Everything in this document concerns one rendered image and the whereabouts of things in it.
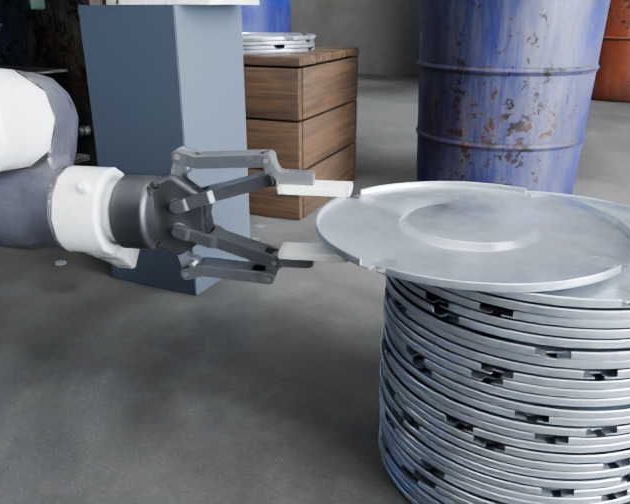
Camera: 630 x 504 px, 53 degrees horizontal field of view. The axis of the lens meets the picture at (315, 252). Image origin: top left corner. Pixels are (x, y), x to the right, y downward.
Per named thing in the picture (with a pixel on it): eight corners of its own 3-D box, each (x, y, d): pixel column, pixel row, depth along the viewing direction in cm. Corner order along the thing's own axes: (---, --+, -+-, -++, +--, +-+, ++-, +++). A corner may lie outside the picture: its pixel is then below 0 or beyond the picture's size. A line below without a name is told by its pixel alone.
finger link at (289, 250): (277, 252, 62) (277, 259, 62) (348, 256, 61) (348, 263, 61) (283, 241, 64) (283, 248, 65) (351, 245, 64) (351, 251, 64)
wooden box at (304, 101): (356, 179, 173) (359, 47, 160) (300, 220, 140) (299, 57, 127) (229, 166, 187) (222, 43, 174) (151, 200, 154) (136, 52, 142)
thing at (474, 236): (427, 174, 79) (427, 168, 78) (680, 227, 60) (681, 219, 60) (252, 230, 59) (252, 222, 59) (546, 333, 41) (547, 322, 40)
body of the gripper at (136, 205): (110, 263, 62) (201, 268, 61) (100, 180, 59) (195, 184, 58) (140, 237, 69) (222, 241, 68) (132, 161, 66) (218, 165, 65)
